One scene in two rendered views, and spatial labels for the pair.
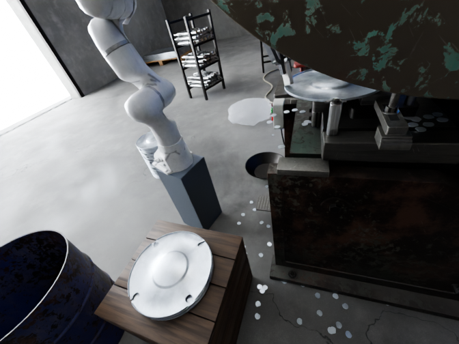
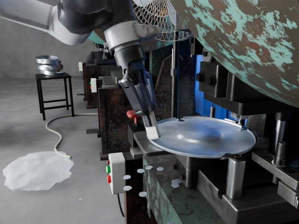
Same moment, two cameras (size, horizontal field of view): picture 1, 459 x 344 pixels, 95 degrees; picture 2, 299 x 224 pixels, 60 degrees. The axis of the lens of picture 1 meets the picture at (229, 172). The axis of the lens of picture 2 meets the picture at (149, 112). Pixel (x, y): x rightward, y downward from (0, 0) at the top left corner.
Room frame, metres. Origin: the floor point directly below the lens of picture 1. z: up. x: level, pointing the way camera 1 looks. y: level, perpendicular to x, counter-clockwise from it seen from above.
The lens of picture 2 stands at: (0.23, 0.16, 1.04)
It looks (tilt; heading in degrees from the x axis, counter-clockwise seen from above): 16 degrees down; 319
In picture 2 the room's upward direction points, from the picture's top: straight up
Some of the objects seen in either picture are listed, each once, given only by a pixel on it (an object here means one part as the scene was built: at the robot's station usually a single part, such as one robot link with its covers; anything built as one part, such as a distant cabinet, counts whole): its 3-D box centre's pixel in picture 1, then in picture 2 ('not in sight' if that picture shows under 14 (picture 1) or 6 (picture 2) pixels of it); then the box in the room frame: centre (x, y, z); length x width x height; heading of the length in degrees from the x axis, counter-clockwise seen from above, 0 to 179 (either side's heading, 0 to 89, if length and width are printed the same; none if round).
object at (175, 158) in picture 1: (169, 150); not in sight; (0.92, 0.26, 0.52); 0.22 x 0.19 x 0.14; 49
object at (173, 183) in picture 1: (192, 193); not in sight; (0.89, 0.23, 0.23); 0.18 x 0.18 x 0.45; 49
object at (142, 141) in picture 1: (154, 138); not in sight; (1.52, 0.51, 0.31); 0.29 x 0.29 x 0.01
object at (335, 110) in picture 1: (334, 117); (235, 175); (0.48, -0.30, 0.75); 0.03 x 0.03 x 0.10; 64
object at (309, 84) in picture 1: (332, 80); (199, 133); (0.64, -0.38, 0.78); 0.29 x 0.29 x 0.01
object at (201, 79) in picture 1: (198, 58); not in sight; (3.17, 0.04, 0.47); 0.46 x 0.43 x 0.95; 44
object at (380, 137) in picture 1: (391, 112); (282, 165); (0.43, -0.42, 0.76); 0.17 x 0.06 x 0.10; 154
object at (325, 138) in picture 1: (371, 111); (236, 163); (0.58, -0.49, 0.68); 0.45 x 0.30 x 0.06; 154
